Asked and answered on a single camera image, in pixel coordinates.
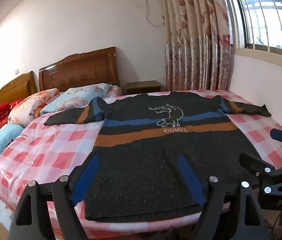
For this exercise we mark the pink floral curtain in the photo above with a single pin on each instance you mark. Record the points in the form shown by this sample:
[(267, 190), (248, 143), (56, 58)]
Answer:
[(193, 35)]

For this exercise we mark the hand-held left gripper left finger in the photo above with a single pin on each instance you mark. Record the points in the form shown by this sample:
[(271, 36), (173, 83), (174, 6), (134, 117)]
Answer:
[(86, 180)]

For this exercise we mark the large wooden headboard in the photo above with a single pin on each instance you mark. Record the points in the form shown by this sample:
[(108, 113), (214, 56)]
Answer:
[(81, 72)]

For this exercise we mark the barred window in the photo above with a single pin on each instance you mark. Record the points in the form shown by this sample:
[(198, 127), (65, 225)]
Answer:
[(268, 17)]

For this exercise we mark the dark wooden nightstand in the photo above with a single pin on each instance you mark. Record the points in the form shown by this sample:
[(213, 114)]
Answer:
[(143, 87)]

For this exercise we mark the pink floral pillow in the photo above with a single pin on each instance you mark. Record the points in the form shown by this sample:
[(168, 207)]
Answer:
[(116, 90)]

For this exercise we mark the blue floral pillow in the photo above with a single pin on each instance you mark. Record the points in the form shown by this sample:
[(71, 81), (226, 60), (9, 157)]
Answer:
[(76, 97)]

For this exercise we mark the white wall socket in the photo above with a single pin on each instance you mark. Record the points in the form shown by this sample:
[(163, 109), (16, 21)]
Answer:
[(16, 71)]

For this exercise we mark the small wooden headboard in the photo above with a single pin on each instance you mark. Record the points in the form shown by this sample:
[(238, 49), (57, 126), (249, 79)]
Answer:
[(18, 87)]

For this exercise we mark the pink checkered bed sheet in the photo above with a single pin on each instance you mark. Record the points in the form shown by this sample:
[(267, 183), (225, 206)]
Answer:
[(55, 150)]

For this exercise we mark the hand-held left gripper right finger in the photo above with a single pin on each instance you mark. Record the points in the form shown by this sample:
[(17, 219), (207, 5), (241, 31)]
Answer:
[(191, 182)]

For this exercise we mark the dark striped knit sweater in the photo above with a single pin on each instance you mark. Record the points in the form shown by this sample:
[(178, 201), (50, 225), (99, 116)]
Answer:
[(143, 160)]

